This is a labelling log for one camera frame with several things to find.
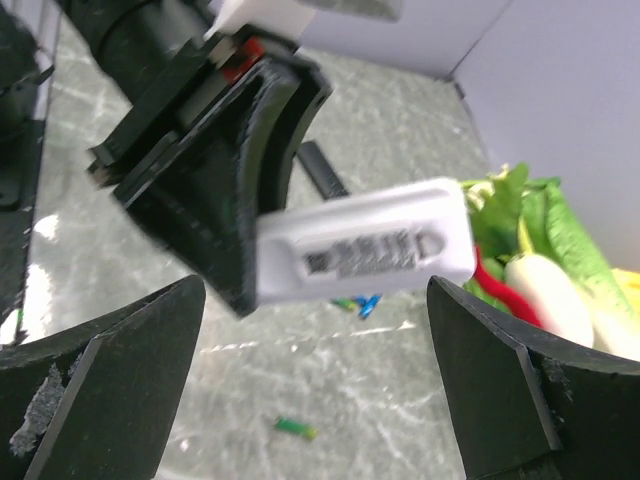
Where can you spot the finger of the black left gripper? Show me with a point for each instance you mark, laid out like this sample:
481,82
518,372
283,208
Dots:
202,197
290,128

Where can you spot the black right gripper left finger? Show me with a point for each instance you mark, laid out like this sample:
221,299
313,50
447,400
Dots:
98,400

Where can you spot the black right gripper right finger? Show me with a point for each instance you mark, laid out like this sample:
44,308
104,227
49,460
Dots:
526,404

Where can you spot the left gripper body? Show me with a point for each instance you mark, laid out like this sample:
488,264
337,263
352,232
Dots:
161,55

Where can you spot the white remote control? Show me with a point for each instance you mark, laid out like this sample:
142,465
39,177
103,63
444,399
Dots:
376,243

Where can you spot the black remote control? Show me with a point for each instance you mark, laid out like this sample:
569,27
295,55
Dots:
320,172

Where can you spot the white toy radish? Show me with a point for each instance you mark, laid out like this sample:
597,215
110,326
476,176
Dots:
553,296

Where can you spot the red chili pepper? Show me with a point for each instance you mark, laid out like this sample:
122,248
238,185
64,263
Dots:
489,275

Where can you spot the black base bar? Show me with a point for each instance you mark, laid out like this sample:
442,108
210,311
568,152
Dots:
22,130

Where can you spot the yellow toy cabbage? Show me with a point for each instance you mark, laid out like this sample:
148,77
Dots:
629,281

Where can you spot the blue battery lower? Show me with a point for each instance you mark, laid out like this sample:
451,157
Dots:
348,304

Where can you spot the blue battery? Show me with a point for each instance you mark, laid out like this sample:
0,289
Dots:
367,305
348,304

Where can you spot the long green napa cabbage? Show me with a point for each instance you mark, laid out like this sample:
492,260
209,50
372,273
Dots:
556,232

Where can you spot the green battery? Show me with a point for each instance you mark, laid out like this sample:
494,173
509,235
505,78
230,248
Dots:
295,427

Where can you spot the blue battery upper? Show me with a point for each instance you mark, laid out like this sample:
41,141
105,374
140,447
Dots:
367,305

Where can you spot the green parsley sprig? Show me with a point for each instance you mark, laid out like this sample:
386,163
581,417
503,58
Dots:
494,205

